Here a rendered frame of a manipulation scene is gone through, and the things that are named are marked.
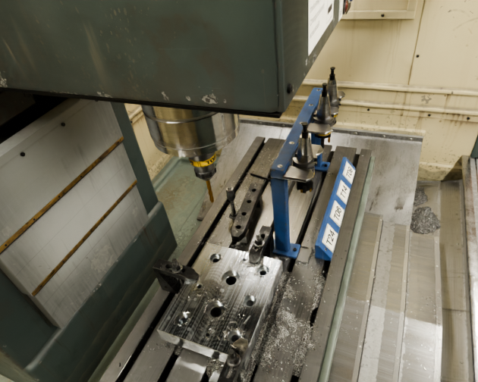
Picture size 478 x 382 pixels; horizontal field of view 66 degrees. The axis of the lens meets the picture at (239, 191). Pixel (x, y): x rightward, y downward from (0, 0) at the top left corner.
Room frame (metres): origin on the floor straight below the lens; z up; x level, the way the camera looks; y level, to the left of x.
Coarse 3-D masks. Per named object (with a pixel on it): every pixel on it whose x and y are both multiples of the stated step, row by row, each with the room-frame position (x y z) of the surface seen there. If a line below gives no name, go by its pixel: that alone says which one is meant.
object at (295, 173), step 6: (288, 168) 0.74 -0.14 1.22; (294, 168) 0.74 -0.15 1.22; (300, 168) 0.74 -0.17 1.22; (306, 168) 0.73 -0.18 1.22; (288, 174) 0.72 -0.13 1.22; (294, 174) 0.71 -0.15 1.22; (300, 174) 0.71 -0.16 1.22; (306, 174) 0.71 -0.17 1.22; (312, 174) 0.71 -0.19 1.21; (294, 180) 0.70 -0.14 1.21; (300, 180) 0.69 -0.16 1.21; (306, 180) 0.69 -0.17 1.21
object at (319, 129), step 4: (308, 124) 0.94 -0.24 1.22; (312, 124) 0.94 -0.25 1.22; (316, 124) 0.93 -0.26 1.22; (320, 124) 0.93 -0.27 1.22; (324, 124) 0.92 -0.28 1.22; (328, 124) 0.92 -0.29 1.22; (308, 128) 0.92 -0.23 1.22; (312, 128) 0.91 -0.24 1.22; (316, 128) 0.91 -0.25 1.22; (320, 128) 0.91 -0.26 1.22; (324, 128) 0.90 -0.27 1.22; (328, 128) 0.90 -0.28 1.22; (312, 132) 0.90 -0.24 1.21; (316, 132) 0.89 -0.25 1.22; (320, 132) 0.89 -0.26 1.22; (324, 132) 0.88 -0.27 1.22; (328, 132) 0.88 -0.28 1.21
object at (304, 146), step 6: (300, 138) 0.76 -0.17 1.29; (306, 138) 0.75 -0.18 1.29; (300, 144) 0.76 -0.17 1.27; (306, 144) 0.75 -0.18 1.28; (300, 150) 0.75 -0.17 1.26; (306, 150) 0.75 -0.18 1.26; (312, 150) 0.76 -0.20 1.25; (300, 156) 0.75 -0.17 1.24; (306, 156) 0.75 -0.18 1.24; (312, 156) 0.75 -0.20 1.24; (306, 162) 0.74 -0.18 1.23
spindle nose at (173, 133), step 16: (144, 112) 0.55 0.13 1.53; (160, 112) 0.51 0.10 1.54; (176, 112) 0.50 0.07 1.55; (192, 112) 0.50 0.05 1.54; (208, 112) 0.50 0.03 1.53; (160, 128) 0.51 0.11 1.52; (176, 128) 0.50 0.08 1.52; (192, 128) 0.50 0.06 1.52; (208, 128) 0.50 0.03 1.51; (224, 128) 0.51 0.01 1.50; (160, 144) 0.52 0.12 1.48; (176, 144) 0.50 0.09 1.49; (192, 144) 0.50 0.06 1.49; (208, 144) 0.50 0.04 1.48; (224, 144) 0.51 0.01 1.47
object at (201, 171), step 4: (212, 164) 0.57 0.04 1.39; (196, 168) 0.57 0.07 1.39; (200, 168) 0.56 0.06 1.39; (204, 168) 0.56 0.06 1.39; (208, 168) 0.56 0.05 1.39; (212, 168) 0.57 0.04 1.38; (196, 172) 0.57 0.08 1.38; (200, 172) 0.56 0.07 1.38; (204, 172) 0.56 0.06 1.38; (208, 172) 0.56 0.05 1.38; (212, 172) 0.56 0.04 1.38; (196, 176) 0.57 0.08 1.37; (200, 176) 0.56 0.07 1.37; (204, 176) 0.56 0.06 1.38; (208, 176) 0.56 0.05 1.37; (212, 176) 0.57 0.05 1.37
